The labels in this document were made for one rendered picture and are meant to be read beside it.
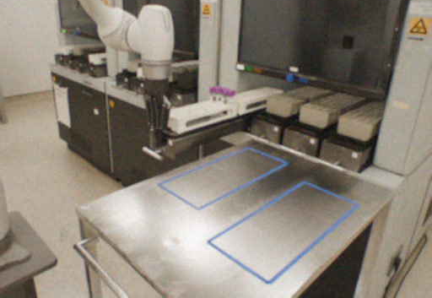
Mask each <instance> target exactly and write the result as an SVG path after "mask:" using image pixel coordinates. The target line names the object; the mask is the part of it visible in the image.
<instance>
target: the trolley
mask: <svg viewBox="0 0 432 298"><path fill-rule="evenodd" d="M395 195H396V193H395V192H393V191H392V190H390V189H386V188H384V187H379V186H377V185H376V184H374V183H370V182H367V181H365V180H361V179H359V178H358V177H355V176H351V175H349V174H347V173H343V172H341V171H336V170H334V169H332V168H331V167H326V166H324V165H322V164H318V163H316V162H314V161H312V160H308V159H305V158H303V157H299V156H298V155H296V154H291V153H289V152H287V151H284V150H281V149H278V148H276V147H274V146H271V145H268V144H265V143H262V142H260V141H257V140H255V139H250V140H248V141H246V142H244V143H240V144H237V145H236V146H234V147H230V148H228V149H226V150H221V151H219V152H218V153H216V154H211V155H209V156H208V157H203V158H202V159H200V160H195V161H193V162H192V163H190V164H186V165H183V166H182V167H178V168H175V169H174V170H172V171H167V172H166V173H164V174H160V175H158V176H156V177H152V178H149V179H148V180H146V181H142V182H139V183H138V184H134V185H131V186H130V187H125V188H124V189H122V190H120V191H116V192H114V193H112V194H108V195H106V196H104V197H101V198H98V199H95V200H92V201H91V202H88V203H84V204H83V205H80V206H79V207H76V208H75V209H76V215H77V216H78V222H79V228H80V239H81V242H77V243H76V244H74V245H73V249H74V250H75V251H76V252H77V253H78V255H79V256H81V258H82V259H83V260H84V271H85V276H86V281H87V287H88V292H89V298H102V293H101V282H100V279H102V280H103V282H105V284H106V285H108V287H109V288H110V289H111V291H113V292H114V293H115V295H116V296H117V297H118V298H131V297H130V296H129V295H127V292H125V291H124V289H122V288H121V286H120V285H118V284H117V282H115V281H114V279H113V278H112V277H111V276H110V275H109V274H108V273H107V272H106V271H105V270H104V269H103V268H102V267H101V266H100V265H99V263H98V256H97V247H96V243H98V242H100V240H99V237H100V238H101V239H102V240H103V241H104V242H105V243H106V244H107V245H108V246H109V247H110V248H111V249H112V250H114V251H115V252H116V253H117V254H118V255H119V256H120V257H121V258H122V259H123V260H124V261H125V262H126V263H128V264H129V265H130V267H132V268H133V270H135V271H136V272H137V274H140V276H141V277H143V279H144V280H146V281H147V283H148V284H150V286H151V287H154V289H155V290H157V292H158V293H160V294H161V296H163V297H164V298H297V297H298V296H299V295H300V294H301V293H302V292H303V291H304V290H305V289H306V288H307V287H308V286H309V285H310V284H311V283H312V281H313V280H314V279H316V277H317V276H319V274H321V273H322V271H323V270H325V269H326V267H328V266H329V264H330V263H332V261H333V260H335V259H336V257H338V256H339V254H340V253H341V252H342V251H343V250H344V249H345V248H346V247H347V246H348V245H349V243H351V242H352V241H353V240H354V239H355V238H356V236H358V235H359V233H361V232H362V231H363V230H364V229H365V228H366V226H368V225H369V223H370V222H371V221H372V220H373V226H372V229H371V232H370V237H369V242H368V245H367V247H366V250H365V256H364V261H363V263H362V269H361V271H360V274H359V278H358V284H357V287H356V290H355V292H354V298H365V297H366V294H367V290H368V287H369V284H370V279H371V275H372V272H373V269H374V266H375V260H376V257H377V255H378V249H379V247H380V244H381V239H382V235H383V232H384V229H385V227H386V220H387V217H388V214H389V209H390V207H391V204H392V199H394V197H395ZM95 233H96V234H95ZM98 236H99V237H98Z"/></svg>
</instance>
